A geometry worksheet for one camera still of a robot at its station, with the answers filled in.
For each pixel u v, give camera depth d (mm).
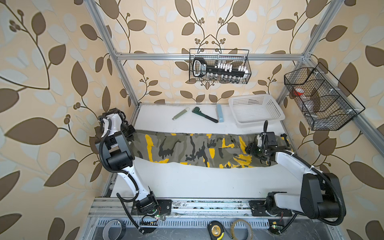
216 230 665
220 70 831
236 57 911
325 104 733
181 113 1155
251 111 1146
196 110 1151
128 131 825
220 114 1116
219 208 753
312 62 865
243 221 709
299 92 807
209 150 953
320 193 417
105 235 652
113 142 545
